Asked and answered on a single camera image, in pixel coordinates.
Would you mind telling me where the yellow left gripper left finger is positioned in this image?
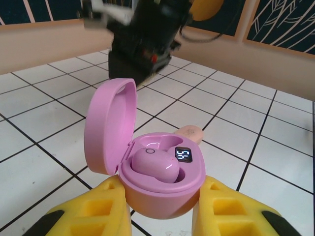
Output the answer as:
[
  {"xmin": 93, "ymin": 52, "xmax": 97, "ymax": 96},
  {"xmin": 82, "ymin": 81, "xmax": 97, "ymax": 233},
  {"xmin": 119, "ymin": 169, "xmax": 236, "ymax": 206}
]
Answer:
[{"xmin": 24, "ymin": 176, "xmax": 133, "ymax": 236}]

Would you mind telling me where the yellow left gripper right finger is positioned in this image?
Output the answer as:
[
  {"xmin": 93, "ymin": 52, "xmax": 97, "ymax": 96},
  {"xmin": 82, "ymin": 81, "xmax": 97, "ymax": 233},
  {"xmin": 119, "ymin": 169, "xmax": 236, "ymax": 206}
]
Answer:
[{"xmin": 193, "ymin": 175, "xmax": 310, "ymax": 236}]

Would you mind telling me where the lilac earbud charging case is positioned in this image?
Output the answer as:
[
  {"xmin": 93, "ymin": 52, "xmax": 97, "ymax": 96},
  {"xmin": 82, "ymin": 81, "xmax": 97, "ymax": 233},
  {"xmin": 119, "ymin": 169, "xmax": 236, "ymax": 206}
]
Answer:
[{"xmin": 83, "ymin": 78, "xmax": 207, "ymax": 220}]

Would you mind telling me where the peach earbud charging case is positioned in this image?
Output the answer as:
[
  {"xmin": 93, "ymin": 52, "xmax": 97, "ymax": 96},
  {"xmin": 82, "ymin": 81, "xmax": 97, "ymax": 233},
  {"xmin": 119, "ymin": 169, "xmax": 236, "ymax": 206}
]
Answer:
[{"xmin": 174, "ymin": 124, "xmax": 205, "ymax": 146}]

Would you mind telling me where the lilac wireless earbud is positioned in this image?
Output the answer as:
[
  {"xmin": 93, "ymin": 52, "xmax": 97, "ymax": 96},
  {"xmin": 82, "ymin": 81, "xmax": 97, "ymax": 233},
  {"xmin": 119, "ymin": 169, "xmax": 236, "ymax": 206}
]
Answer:
[{"xmin": 130, "ymin": 147, "xmax": 186, "ymax": 184}]

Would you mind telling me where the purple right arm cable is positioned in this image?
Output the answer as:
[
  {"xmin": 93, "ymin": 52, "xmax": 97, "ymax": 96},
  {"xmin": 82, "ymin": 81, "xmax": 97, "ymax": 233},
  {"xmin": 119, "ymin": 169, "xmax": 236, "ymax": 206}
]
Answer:
[{"xmin": 179, "ymin": 23, "xmax": 223, "ymax": 43}]

